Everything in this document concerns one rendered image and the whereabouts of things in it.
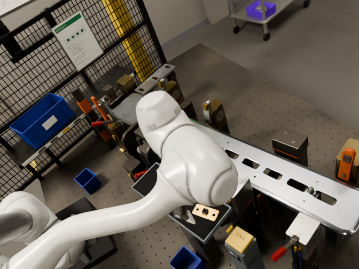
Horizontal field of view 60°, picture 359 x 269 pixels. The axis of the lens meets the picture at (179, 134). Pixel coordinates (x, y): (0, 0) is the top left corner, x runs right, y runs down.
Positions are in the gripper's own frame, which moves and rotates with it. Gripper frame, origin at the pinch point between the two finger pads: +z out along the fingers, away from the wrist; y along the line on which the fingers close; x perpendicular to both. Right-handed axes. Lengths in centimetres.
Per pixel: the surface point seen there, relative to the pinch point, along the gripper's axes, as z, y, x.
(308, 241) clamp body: 17.3, 6.4, -29.4
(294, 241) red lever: 15.7, 4.3, -26.0
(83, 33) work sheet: -10, 78, 121
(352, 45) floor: 123, 269, -2
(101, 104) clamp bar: 2, 33, 74
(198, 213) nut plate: 6.7, -1.1, 2.0
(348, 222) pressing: 23.1, 19.5, -38.1
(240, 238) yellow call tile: 7.1, -4.1, -13.4
